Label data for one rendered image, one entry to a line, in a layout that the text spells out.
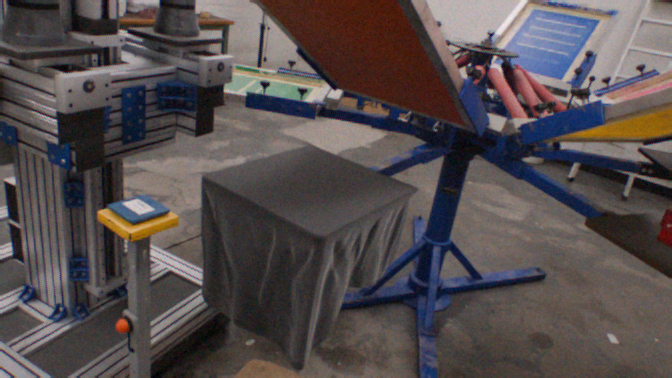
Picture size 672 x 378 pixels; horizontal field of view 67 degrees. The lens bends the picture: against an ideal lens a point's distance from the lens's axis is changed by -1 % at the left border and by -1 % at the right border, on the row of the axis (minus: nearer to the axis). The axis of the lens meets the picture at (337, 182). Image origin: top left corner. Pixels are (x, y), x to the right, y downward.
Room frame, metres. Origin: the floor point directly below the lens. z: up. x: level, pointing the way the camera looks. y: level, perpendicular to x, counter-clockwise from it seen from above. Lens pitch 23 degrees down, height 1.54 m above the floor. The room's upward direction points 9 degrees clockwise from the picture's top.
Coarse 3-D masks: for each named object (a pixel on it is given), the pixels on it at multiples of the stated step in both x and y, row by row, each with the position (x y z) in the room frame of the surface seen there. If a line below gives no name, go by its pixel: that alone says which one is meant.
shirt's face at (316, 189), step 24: (240, 168) 1.39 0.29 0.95; (264, 168) 1.42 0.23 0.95; (288, 168) 1.45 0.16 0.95; (312, 168) 1.49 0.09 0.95; (336, 168) 1.52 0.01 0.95; (360, 168) 1.55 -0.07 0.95; (240, 192) 1.23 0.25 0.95; (264, 192) 1.26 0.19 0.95; (288, 192) 1.28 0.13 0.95; (312, 192) 1.31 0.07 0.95; (336, 192) 1.33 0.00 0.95; (360, 192) 1.36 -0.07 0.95; (384, 192) 1.39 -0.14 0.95; (288, 216) 1.14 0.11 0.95; (312, 216) 1.16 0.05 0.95; (336, 216) 1.18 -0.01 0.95
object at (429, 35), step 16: (256, 0) 1.51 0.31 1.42; (400, 0) 1.11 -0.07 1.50; (416, 0) 1.11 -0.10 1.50; (272, 16) 1.56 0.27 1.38; (416, 16) 1.14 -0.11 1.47; (432, 16) 1.18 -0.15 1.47; (288, 32) 1.63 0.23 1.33; (416, 32) 1.20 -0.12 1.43; (432, 32) 1.20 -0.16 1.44; (432, 48) 1.23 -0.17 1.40; (448, 48) 1.28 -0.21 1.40; (432, 64) 1.31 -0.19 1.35; (448, 64) 1.30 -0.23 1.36; (448, 80) 1.35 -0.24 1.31; (368, 96) 1.83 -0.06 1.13; (416, 112) 1.73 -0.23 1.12; (464, 112) 1.50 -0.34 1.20; (464, 128) 1.63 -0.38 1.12
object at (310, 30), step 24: (264, 0) 1.48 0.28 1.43; (288, 0) 1.40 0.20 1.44; (312, 0) 1.32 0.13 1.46; (288, 24) 1.56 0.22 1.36; (312, 24) 1.47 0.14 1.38; (336, 24) 1.38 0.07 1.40; (312, 48) 1.65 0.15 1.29; (336, 48) 1.54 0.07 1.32; (336, 72) 1.75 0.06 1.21; (360, 72) 1.63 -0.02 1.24; (384, 96) 1.74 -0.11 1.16
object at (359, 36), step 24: (336, 0) 1.26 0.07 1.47; (360, 0) 1.20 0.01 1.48; (384, 0) 1.14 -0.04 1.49; (360, 24) 1.31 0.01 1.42; (384, 24) 1.25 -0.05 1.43; (408, 24) 1.19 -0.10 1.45; (360, 48) 1.45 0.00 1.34; (384, 48) 1.37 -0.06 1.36; (408, 48) 1.30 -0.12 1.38; (384, 72) 1.53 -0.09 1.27; (408, 72) 1.44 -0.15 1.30; (432, 72) 1.36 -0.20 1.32; (408, 96) 1.62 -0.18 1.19; (432, 96) 1.51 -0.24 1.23; (456, 120) 1.60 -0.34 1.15
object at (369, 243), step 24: (408, 192) 1.42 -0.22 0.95; (360, 216) 1.20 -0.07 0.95; (384, 216) 1.31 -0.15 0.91; (336, 240) 1.12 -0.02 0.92; (360, 240) 1.22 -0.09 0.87; (384, 240) 1.36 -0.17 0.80; (336, 264) 1.16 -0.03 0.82; (360, 264) 1.27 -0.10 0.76; (384, 264) 1.40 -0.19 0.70; (336, 288) 1.17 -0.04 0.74; (360, 288) 1.29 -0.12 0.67; (336, 312) 1.19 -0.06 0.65; (312, 336) 1.12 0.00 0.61
